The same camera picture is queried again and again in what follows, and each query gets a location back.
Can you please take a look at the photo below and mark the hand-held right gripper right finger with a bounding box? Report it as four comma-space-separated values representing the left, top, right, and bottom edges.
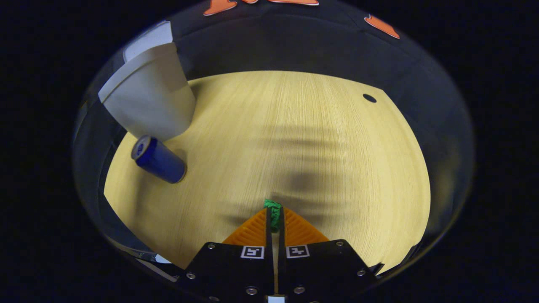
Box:
278, 206, 379, 303

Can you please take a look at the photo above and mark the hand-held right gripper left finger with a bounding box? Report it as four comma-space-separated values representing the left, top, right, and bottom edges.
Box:
179, 207, 275, 303

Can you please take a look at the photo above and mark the green paper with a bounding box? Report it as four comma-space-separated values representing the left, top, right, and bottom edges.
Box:
264, 199, 282, 232

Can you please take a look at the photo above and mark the blue pop can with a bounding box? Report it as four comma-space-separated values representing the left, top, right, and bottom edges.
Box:
131, 135, 187, 184

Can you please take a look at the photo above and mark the white desktop garbage bin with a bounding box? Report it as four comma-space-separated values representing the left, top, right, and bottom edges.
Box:
98, 20, 197, 143

